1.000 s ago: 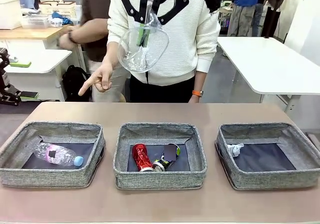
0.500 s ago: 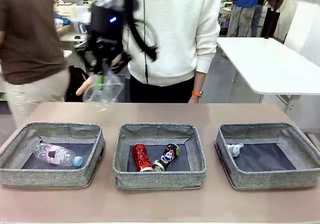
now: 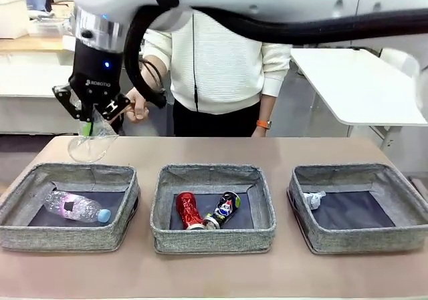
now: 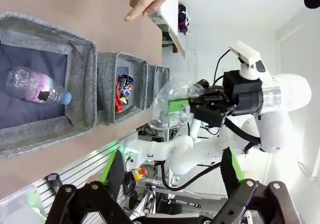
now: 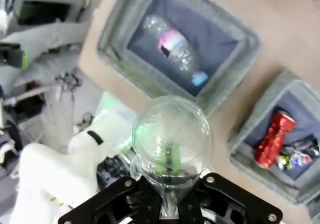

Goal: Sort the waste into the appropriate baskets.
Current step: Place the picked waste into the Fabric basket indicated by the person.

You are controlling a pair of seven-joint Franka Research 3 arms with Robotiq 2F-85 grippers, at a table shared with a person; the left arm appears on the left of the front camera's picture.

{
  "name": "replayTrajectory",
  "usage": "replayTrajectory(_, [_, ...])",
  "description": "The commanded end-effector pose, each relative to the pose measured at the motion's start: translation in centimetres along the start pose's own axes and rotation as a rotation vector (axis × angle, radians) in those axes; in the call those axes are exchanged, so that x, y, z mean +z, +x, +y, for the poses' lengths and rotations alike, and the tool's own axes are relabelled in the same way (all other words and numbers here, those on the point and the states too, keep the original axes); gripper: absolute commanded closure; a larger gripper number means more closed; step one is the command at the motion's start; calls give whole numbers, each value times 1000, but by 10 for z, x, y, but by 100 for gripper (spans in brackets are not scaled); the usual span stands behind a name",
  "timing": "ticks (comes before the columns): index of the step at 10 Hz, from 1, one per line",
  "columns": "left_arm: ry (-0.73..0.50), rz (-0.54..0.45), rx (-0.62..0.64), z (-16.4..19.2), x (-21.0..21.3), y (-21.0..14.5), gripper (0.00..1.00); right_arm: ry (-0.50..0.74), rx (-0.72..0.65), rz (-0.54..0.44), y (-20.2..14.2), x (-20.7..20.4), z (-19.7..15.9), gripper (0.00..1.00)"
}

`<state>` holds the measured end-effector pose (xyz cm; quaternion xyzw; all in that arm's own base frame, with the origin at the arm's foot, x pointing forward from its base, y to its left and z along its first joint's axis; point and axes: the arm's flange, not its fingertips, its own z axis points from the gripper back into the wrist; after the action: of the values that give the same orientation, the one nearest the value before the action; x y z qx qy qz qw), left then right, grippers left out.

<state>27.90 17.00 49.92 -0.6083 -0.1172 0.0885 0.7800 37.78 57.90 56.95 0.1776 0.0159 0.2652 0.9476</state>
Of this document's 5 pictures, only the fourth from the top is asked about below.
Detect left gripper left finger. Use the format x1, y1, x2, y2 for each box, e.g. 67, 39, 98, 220
46, 149, 131, 224

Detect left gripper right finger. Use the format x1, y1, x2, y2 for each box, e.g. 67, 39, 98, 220
211, 146, 300, 224

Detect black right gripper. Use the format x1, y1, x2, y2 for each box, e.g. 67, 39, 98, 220
167, 79, 238, 129

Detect clear plastic cup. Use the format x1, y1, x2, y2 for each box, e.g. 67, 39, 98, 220
148, 76, 209, 131

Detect crushed blue soda can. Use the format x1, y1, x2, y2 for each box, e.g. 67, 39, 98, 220
117, 73, 136, 97

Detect clear bottle pink label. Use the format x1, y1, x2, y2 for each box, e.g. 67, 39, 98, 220
4, 68, 73, 107

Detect red yellow emergency stop button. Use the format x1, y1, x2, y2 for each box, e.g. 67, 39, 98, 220
131, 167, 149, 183

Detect grey fabric basket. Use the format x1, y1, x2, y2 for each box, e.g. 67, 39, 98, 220
0, 11, 99, 160
146, 64, 171, 110
96, 51, 149, 125

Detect large white table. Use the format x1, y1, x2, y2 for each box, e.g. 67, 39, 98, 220
149, 0, 188, 59

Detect navy red white cloth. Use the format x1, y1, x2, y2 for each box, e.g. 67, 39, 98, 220
177, 4, 191, 35

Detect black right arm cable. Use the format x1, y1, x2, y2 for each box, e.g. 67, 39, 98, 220
159, 118, 262, 192

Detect aluminium slotted table frame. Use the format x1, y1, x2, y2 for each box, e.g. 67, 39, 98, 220
0, 141, 118, 224

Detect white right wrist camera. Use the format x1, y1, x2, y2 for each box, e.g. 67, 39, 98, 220
229, 40, 266, 73

